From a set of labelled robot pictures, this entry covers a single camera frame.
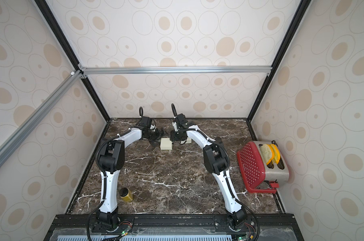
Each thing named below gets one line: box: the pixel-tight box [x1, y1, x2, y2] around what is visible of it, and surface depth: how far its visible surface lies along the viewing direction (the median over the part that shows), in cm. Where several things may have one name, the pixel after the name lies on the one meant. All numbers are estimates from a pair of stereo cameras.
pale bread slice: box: [259, 143, 275, 166], surface depth 79 cm
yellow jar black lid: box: [119, 187, 134, 202], surface depth 77 cm
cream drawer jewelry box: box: [159, 137, 173, 151], surface depth 102 cm
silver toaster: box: [252, 140, 290, 184], surface depth 77 cm
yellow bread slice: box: [269, 143, 282, 165], surface depth 78 cm
